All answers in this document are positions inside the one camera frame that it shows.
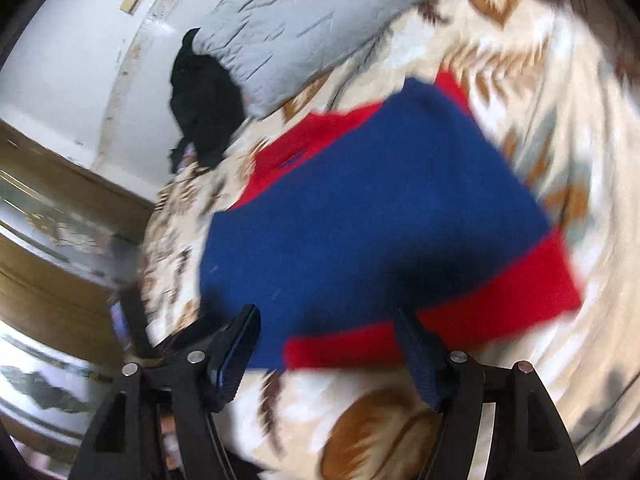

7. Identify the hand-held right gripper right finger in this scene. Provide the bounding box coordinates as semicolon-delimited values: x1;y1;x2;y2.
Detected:
395;308;586;480

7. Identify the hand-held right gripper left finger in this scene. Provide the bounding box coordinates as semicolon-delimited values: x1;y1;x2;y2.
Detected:
67;303;262;480

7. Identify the red and blue knit sweater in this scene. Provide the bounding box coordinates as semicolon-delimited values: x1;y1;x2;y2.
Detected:
199;70;584;373

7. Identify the wooden door with glass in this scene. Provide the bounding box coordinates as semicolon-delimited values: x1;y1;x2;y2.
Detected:
0;119;157;467

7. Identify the black clothing pile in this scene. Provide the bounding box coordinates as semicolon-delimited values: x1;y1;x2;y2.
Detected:
167;27;247;174

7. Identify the leaf print bed blanket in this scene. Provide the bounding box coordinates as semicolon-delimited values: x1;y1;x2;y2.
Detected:
140;0;640;480

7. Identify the grey quilted pillow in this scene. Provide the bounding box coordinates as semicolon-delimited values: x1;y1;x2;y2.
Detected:
192;0;477;121

